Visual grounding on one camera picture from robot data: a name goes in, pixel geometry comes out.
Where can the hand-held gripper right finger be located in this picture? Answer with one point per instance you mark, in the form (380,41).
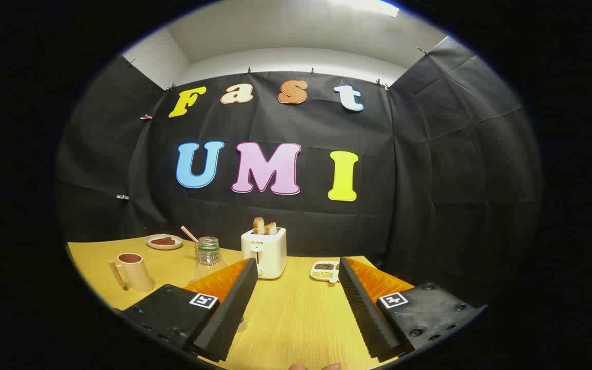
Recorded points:
(365,313)

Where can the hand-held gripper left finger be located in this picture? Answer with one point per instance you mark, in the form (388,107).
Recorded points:
(226,313)

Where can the clear plastic juice bottle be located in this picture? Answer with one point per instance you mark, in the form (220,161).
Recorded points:
(208,259)

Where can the white divided snack dish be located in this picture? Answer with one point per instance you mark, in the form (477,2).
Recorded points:
(324,271)

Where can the wooden table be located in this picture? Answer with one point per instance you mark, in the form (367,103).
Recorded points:
(296,318)

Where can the white toaster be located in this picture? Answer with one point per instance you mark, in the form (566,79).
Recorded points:
(270,254)

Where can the red white striped straw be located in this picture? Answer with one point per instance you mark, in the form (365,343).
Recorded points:
(189,234)

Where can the white round plate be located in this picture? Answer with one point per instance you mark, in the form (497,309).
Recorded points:
(164,246)

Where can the toasted bread slice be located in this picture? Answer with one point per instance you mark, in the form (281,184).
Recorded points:
(258,226)
(271,228)

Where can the brown sausage pieces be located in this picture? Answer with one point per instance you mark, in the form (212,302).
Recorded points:
(163,240)

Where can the black backdrop cloth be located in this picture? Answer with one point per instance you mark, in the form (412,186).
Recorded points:
(429,180)

